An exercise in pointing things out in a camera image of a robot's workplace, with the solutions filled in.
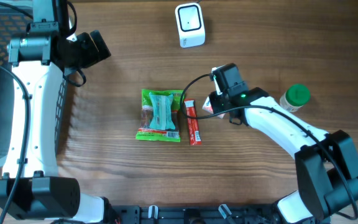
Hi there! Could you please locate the red Kleenex tissue pack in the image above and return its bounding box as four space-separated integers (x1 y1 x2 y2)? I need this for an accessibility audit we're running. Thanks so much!
202 97 223 114

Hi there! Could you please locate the red stick packet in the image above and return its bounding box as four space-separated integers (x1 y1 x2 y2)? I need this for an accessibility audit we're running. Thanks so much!
184 100 201 146

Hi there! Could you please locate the green lid spice jar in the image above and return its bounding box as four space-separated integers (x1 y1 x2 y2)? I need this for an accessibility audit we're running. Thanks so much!
280 84 311 113

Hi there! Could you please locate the green snack bag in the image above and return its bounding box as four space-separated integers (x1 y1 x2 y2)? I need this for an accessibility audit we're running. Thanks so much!
135 89 183 142

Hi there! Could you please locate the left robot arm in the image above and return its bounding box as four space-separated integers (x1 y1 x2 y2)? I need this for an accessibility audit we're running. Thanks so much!
0 1 121 224

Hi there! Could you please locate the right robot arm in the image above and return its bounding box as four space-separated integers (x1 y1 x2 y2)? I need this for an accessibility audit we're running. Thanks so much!
209 63 358 223

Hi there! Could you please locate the white barcode scanner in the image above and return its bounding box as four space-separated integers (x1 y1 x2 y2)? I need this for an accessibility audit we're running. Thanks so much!
175 2 206 48

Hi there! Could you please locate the teal wrapped packet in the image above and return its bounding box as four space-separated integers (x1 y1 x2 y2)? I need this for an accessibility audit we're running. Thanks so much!
149 93 175 131

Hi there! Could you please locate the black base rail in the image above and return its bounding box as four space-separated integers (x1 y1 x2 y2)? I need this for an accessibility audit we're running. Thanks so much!
105 204 286 224

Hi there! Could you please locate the right black cable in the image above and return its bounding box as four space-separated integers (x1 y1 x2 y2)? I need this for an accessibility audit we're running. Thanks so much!
179 73 358 221

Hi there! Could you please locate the black cable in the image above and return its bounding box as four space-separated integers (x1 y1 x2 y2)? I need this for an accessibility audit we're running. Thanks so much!
179 73 358 221
0 0 87 224

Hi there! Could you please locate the left black cable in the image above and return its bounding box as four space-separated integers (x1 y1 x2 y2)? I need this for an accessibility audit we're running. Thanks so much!
0 0 87 224

